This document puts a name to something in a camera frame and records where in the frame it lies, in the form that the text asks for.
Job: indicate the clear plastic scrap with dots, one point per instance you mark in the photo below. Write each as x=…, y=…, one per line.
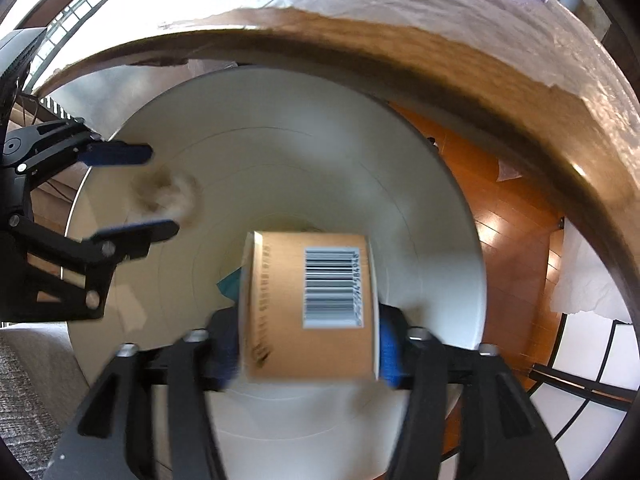
x=510, y=171

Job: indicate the cardboard box with barcode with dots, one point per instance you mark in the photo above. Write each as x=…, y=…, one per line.
x=280, y=320

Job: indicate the tissue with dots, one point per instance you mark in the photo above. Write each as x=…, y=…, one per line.
x=167, y=195

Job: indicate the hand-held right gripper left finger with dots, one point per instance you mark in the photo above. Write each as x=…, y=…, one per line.
x=227, y=355

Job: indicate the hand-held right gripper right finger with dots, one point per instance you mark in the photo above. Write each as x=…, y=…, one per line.
x=392, y=355

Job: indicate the white trash bin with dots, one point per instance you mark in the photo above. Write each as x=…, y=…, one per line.
x=325, y=160

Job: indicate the grey rug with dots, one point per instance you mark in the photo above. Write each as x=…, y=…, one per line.
x=35, y=410

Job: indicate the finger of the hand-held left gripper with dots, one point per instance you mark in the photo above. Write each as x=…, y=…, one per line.
x=120, y=154
x=145, y=232

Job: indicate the window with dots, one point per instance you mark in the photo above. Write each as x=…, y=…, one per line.
x=85, y=5

